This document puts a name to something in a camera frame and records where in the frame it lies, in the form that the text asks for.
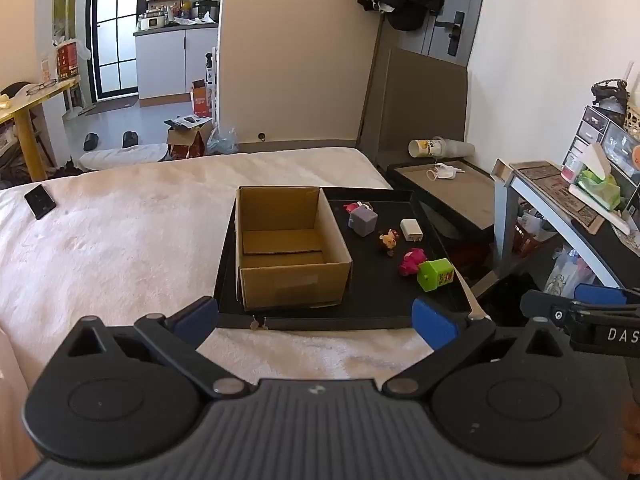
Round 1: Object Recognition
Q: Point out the brown figurine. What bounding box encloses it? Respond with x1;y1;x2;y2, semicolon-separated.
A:
377;229;401;256

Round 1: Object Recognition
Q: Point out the white printed bag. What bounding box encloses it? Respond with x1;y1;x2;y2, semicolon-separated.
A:
544;247;596;296

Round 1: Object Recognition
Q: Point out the pink plush toy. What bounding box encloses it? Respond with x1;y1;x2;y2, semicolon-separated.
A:
398;248;428;277

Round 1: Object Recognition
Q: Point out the brown patterned mat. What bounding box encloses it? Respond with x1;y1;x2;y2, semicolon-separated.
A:
517;160;606;235

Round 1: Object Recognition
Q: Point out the white kitchen cabinet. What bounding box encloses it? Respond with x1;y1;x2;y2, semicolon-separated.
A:
134;25;220;101

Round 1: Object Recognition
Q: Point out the green tissue pack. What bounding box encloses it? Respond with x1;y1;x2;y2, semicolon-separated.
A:
568;142;623;211

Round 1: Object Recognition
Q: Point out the large black tray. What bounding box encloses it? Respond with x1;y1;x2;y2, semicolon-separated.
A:
213;187;481;332

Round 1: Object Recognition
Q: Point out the white pillow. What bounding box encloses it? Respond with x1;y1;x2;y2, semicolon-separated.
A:
79;142;170;170

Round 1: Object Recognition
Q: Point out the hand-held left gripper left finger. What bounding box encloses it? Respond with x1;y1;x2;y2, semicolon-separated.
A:
62;296;256;401

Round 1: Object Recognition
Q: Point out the dark woven basket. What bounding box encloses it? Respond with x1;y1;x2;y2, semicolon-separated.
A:
591;79;630;112

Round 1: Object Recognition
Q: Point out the stack of paper cups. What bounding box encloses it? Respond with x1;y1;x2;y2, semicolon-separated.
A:
408;136;476;159

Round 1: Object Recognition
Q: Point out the black-framed glass door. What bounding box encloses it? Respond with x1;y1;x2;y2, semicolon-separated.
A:
87;0;141;98

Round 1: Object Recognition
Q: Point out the red cardboard box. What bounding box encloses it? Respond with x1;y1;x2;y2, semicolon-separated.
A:
190;79;217;116

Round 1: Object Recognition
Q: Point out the green hexagonal cup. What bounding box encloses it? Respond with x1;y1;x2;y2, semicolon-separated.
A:
417;258;455;292

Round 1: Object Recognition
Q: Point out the black door lock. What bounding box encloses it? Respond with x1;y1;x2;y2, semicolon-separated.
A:
434;10;466;57

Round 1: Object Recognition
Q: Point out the white side table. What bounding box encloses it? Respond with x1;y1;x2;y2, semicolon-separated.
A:
491;157;640;291

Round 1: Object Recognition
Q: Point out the yellow table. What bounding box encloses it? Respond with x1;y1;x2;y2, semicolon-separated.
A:
0;77;81;181

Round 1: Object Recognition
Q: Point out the grey leaning board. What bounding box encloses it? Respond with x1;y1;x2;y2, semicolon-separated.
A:
359;47;468;171

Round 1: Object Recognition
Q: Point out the clear plastic bag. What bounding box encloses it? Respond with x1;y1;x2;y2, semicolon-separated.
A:
206;127;240;156

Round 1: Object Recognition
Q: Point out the desktop drawer organizer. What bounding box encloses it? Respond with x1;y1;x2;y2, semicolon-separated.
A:
561;105;640;186

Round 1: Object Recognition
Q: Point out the white face mask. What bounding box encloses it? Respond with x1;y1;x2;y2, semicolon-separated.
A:
426;162;466;181

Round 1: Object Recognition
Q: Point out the red and white carton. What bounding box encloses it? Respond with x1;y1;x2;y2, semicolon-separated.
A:
54;40;81;82

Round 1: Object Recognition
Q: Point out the black square device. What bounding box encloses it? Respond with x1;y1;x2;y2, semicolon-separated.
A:
24;184;56;220

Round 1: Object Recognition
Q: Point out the brown floor cardboard box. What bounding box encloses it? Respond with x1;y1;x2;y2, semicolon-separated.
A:
164;116;215;160

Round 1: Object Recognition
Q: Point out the white charger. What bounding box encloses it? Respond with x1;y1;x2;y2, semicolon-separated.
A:
400;218;425;244

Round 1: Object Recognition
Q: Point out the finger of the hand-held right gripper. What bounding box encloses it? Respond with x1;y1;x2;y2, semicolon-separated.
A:
520;290;601;333
574;283;640;308

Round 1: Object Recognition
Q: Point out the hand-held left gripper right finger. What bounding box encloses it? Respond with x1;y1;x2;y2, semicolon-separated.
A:
382;298;576;401

